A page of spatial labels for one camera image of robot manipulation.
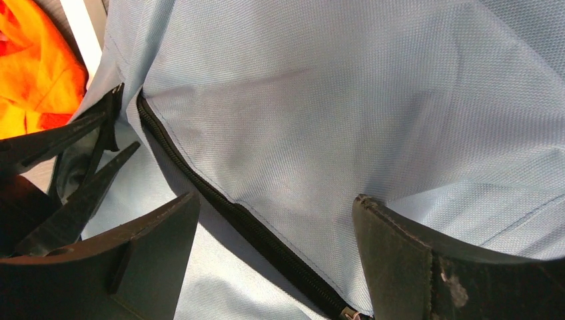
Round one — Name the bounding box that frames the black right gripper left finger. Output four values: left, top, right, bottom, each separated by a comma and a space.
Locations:
1, 193, 200, 319

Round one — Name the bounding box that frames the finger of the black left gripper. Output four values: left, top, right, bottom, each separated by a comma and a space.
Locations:
15, 142, 140, 256
1, 111, 108, 177

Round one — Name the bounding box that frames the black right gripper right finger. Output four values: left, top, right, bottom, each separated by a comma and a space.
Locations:
352, 195, 564, 319

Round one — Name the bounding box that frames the light blue backpack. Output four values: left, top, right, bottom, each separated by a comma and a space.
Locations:
80, 1, 564, 319

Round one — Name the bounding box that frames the orange shirt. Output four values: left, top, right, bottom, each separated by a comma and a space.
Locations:
1, 1, 88, 139

